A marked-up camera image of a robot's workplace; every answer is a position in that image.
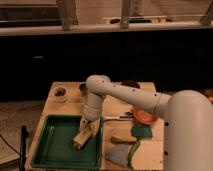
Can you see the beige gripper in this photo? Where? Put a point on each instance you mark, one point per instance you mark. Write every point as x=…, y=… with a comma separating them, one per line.
x=84, y=135

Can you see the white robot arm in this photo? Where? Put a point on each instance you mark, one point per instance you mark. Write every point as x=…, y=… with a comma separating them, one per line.
x=187, y=115

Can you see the green plastic tray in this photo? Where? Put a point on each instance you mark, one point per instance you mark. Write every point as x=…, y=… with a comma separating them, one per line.
x=55, y=149

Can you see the grey triangular cloth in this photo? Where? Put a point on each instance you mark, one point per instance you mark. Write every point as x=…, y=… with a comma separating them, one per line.
x=118, y=154

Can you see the yellow wedge block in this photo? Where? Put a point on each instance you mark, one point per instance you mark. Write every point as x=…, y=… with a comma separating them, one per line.
x=123, y=139

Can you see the dark small cup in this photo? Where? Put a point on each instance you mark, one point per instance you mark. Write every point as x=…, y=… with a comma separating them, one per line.
x=83, y=89

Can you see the green strip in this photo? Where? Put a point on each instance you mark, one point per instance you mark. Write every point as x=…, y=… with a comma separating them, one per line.
x=132, y=151

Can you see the teal round cloth piece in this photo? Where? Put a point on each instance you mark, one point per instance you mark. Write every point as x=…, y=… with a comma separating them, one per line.
x=141, y=131

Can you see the orange plate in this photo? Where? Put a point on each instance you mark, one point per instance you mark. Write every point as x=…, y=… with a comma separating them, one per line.
x=143, y=117

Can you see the dark brown round object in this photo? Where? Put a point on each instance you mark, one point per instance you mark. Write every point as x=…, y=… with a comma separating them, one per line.
x=130, y=83

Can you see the knife with black handle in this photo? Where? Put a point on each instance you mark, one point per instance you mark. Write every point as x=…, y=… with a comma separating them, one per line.
x=124, y=116

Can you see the black chair frame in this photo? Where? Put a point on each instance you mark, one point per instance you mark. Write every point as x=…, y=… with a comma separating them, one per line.
x=23, y=147

